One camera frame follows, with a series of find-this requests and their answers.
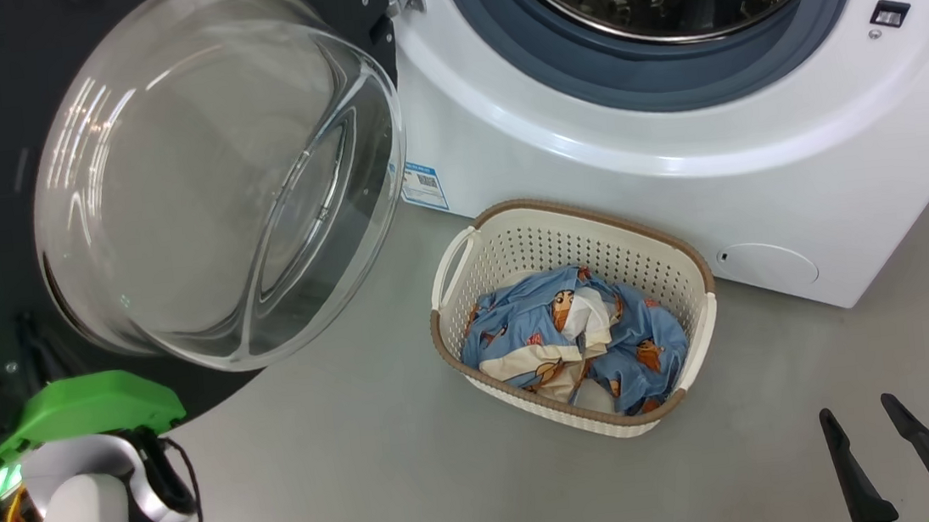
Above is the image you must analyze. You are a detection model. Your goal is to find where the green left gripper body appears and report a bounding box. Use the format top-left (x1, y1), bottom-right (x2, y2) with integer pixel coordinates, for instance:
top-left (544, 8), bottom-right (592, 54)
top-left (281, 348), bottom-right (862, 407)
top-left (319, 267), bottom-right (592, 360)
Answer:
top-left (0, 364), bottom-right (191, 467)

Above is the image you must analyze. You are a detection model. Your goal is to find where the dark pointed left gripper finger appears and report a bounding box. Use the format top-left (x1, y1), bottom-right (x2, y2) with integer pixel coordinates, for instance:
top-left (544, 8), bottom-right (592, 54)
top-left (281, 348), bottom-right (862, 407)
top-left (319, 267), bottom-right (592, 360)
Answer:
top-left (14, 309), bottom-right (66, 388)

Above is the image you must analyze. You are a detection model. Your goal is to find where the black round glass washer door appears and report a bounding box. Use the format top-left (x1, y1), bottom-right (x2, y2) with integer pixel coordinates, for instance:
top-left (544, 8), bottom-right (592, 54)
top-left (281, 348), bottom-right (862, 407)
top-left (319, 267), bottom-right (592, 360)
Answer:
top-left (0, 0), bottom-right (432, 445)

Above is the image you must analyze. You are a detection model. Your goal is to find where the cream cartoon print garment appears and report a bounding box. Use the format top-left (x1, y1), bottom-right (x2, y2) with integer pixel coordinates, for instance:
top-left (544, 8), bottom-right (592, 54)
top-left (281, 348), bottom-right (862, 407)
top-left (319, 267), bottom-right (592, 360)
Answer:
top-left (473, 289), bottom-right (624, 413)

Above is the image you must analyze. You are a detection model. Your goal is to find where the blue cartoon print garment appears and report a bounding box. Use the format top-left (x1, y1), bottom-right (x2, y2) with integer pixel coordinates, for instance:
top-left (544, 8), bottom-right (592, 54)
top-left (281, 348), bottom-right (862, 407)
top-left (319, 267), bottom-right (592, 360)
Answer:
top-left (453, 255), bottom-right (696, 432)

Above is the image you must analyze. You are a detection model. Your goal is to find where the white washing machine body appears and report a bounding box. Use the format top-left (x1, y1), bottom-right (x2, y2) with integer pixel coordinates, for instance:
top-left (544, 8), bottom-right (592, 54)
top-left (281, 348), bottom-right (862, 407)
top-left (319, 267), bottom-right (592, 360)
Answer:
top-left (372, 0), bottom-right (929, 351)

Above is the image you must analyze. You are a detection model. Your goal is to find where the round white filter cover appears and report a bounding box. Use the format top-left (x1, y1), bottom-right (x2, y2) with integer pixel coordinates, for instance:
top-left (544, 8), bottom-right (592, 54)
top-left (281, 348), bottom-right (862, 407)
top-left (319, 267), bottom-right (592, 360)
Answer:
top-left (716, 237), bottom-right (820, 294)

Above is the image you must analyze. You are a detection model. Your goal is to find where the blue energy label sticker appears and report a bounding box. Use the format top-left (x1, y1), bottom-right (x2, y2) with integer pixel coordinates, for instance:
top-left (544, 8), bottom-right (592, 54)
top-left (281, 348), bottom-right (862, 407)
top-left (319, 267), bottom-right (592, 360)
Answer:
top-left (400, 158), bottom-right (451, 215)

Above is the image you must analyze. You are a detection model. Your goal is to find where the cream perforated laundry basket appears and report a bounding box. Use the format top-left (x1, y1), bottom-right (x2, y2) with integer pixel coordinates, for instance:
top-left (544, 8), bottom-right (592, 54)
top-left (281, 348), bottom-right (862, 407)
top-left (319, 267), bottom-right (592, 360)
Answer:
top-left (419, 181), bottom-right (730, 456)

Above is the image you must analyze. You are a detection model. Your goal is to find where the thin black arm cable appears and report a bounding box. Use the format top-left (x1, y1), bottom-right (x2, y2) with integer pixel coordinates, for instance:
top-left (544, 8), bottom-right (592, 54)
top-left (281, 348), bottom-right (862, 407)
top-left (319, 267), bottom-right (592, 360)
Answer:
top-left (159, 435), bottom-right (206, 522)

